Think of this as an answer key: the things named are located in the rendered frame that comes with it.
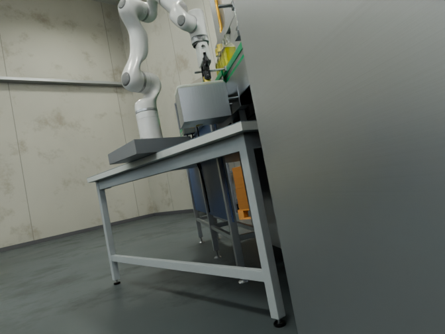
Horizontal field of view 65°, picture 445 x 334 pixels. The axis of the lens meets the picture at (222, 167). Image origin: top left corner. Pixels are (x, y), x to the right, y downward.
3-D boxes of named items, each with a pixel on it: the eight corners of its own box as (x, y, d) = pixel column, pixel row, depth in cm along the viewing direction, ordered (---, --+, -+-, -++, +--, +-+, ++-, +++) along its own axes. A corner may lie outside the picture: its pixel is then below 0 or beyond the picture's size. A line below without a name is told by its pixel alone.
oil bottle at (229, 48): (242, 80, 182) (234, 40, 183) (232, 81, 181) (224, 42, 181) (239, 83, 187) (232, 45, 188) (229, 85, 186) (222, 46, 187)
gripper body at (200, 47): (209, 37, 163) (214, 60, 162) (206, 46, 173) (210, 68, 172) (194, 38, 161) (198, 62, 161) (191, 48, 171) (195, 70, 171)
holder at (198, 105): (242, 113, 161) (236, 80, 161) (184, 122, 155) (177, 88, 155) (234, 120, 177) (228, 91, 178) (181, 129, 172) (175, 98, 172)
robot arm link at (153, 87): (130, 115, 189) (122, 73, 191) (155, 117, 204) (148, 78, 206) (146, 109, 182) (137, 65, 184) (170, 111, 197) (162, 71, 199)
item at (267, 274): (280, 329, 124) (242, 132, 127) (112, 284, 239) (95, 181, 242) (296, 318, 130) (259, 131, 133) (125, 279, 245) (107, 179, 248)
